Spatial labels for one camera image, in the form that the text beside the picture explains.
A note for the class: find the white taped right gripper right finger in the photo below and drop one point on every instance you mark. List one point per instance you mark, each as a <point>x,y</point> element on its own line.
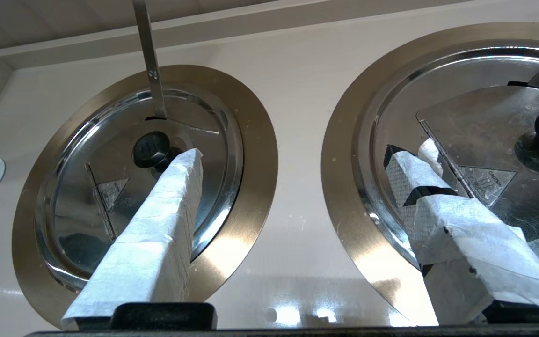
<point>475,252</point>

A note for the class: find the steel hinged lid black knob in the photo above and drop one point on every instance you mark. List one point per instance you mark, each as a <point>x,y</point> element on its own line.
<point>110,131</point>
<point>484,126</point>

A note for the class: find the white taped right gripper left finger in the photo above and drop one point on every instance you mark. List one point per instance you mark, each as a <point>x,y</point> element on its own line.
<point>152,252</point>

